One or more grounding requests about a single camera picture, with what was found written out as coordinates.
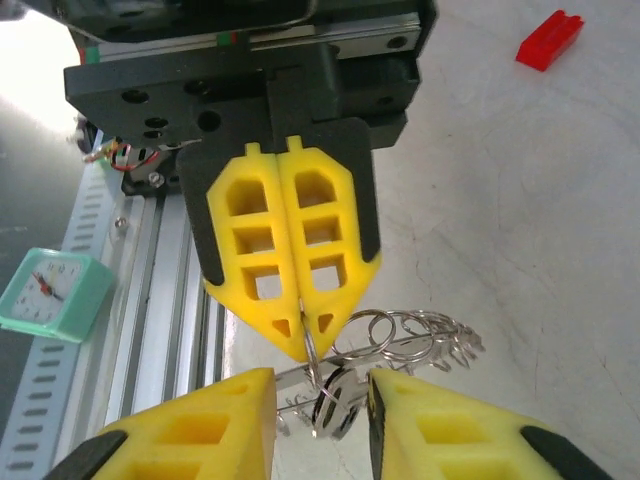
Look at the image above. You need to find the small red plastic block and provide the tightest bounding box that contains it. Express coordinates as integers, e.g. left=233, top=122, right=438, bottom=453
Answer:
left=514, top=9, right=585, bottom=74

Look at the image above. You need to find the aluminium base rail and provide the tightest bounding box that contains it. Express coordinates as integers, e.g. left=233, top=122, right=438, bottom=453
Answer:
left=94, top=129, right=231, bottom=431

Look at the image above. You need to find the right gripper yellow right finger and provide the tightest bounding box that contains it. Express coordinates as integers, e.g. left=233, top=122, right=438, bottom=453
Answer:
left=367, top=368, right=616, bottom=480

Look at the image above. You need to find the perforated metal cable tray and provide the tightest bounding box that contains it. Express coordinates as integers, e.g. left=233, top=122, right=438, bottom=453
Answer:
left=0, top=159, right=126, bottom=480

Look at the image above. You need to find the teal square alarm clock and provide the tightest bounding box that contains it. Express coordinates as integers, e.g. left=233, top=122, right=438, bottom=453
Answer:
left=0, top=247, right=117, bottom=344

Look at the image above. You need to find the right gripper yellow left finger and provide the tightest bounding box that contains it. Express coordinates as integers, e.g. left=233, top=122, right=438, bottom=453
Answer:
left=47, top=367, right=279, bottom=480

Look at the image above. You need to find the metal disc with key rings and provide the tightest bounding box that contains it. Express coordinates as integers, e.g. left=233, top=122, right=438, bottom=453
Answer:
left=273, top=307, right=487, bottom=439

